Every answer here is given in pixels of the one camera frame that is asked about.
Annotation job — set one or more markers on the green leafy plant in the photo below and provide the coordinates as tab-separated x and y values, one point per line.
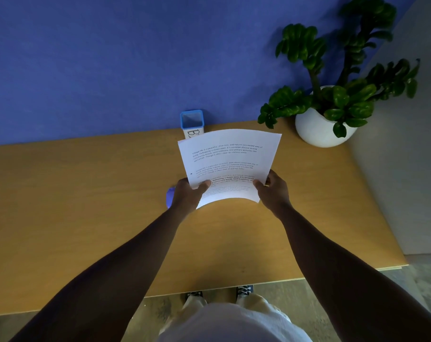
301	42

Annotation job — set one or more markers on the white shirt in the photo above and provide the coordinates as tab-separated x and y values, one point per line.
229	327

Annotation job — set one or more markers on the person's patterned shoe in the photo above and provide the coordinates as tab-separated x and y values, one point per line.
194	294
244	290

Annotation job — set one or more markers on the person's left hand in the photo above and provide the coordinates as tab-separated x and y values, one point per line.
185	199

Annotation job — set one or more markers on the cream trousers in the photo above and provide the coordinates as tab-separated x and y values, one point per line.
258	306

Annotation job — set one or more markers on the person's right patterned shoe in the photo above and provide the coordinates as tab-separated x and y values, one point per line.
244	290

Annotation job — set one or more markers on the person's right hand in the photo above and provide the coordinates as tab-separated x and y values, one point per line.
277	199

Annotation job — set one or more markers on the blue and white bin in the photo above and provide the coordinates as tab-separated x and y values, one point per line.
192	119

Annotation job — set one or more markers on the purple hole punch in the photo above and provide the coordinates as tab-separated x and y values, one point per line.
169	197

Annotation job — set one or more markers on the person's left forearm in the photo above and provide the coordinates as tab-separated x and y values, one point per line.
112	277

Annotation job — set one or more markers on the white printed paper sheet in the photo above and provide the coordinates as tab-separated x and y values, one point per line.
229	142

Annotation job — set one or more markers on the white round plant pot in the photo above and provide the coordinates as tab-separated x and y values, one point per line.
315	133

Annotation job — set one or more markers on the person's right forearm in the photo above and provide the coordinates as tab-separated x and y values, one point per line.
343	277

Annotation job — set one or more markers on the person's left patterned shoe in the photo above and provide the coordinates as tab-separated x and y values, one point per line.
194	294

